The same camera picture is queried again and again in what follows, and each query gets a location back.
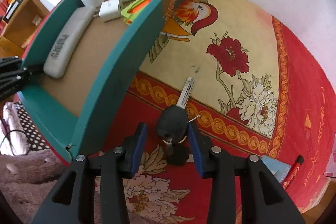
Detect pink fluffy rug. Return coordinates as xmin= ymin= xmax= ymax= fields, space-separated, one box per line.
xmin=1 ymin=149 xmax=67 ymax=223

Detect black car key bunch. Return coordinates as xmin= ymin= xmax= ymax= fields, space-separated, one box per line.
xmin=156 ymin=77 xmax=195 ymax=166

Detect black cable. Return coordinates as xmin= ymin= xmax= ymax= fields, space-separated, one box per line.
xmin=0 ymin=118 xmax=27 ymax=156

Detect books on shelf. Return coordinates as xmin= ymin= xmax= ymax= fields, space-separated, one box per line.
xmin=1 ymin=0 xmax=23 ymax=24

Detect white remote control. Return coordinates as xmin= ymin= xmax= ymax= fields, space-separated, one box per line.
xmin=43 ymin=7 xmax=95 ymax=79

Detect red floral bed blanket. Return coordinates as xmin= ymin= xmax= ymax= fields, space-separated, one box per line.
xmin=103 ymin=0 xmax=335 ymax=223

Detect teal cardboard box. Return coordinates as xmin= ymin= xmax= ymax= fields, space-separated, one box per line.
xmin=18 ymin=0 xmax=181 ymax=162

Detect red lighter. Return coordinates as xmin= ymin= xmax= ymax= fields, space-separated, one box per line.
xmin=282 ymin=155 xmax=304 ymax=190

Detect green orange utility knife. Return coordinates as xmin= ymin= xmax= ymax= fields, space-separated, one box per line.
xmin=121 ymin=0 xmax=152 ymax=25

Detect white charger plug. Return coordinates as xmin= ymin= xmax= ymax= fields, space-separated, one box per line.
xmin=93 ymin=0 xmax=122 ymax=22

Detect wooden bedside shelf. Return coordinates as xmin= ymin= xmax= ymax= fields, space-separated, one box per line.
xmin=1 ymin=0 xmax=49 ymax=58

